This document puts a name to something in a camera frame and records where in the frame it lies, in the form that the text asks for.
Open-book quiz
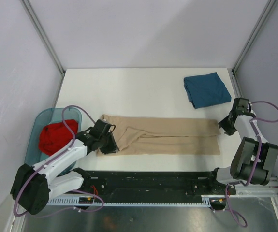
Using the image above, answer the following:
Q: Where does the beige t shirt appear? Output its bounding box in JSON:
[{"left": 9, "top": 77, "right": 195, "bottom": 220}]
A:
[{"left": 101, "top": 115, "right": 220, "bottom": 155}]

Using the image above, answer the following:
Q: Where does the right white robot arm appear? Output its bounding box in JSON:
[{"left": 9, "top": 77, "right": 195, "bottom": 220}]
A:
[{"left": 207, "top": 111, "right": 278, "bottom": 194}]

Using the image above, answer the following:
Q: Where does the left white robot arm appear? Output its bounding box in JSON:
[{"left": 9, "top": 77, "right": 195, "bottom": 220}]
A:
[{"left": 10, "top": 131, "right": 118, "bottom": 217}]

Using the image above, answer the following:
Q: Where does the folded blue t shirt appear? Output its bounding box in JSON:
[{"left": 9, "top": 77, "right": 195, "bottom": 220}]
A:
[{"left": 183, "top": 72, "right": 232, "bottom": 109}]

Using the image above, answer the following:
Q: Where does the red t shirt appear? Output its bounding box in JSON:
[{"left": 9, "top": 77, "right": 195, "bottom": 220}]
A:
[{"left": 39, "top": 122, "right": 73, "bottom": 156}]

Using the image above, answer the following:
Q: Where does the teal plastic bin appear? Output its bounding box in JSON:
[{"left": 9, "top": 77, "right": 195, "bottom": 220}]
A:
[{"left": 25, "top": 108, "right": 82, "bottom": 166}]

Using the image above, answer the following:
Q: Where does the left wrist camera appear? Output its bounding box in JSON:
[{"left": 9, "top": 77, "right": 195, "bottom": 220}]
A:
[{"left": 89, "top": 119, "right": 116, "bottom": 139}]

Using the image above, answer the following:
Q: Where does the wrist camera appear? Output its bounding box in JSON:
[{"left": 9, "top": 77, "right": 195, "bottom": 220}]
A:
[
  {"left": 233, "top": 98, "right": 251, "bottom": 112},
  {"left": 89, "top": 119, "right": 116, "bottom": 139}
]

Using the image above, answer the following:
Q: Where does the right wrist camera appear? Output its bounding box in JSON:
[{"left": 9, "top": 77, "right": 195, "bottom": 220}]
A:
[{"left": 233, "top": 98, "right": 251, "bottom": 112}]

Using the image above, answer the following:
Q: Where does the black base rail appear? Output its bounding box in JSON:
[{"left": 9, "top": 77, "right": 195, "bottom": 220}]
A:
[{"left": 83, "top": 171, "right": 236, "bottom": 202}]

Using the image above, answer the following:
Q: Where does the white cable duct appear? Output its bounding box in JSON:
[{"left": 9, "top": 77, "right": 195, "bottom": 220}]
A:
[{"left": 47, "top": 195, "right": 211, "bottom": 207}]

